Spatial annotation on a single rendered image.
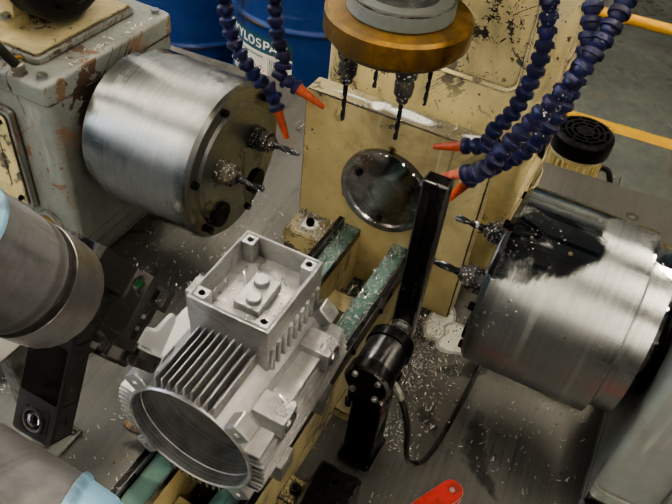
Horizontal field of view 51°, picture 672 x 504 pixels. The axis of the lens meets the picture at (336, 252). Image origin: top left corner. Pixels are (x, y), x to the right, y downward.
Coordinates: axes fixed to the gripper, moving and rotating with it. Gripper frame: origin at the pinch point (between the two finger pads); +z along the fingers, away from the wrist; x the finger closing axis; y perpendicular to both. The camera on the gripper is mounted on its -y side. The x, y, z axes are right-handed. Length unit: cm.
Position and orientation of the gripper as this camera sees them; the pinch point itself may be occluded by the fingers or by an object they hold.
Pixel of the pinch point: (146, 360)
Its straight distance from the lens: 76.7
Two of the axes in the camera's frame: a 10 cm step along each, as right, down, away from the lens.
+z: 1.6, 3.2, 9.3
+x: -8.8, -3.8, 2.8
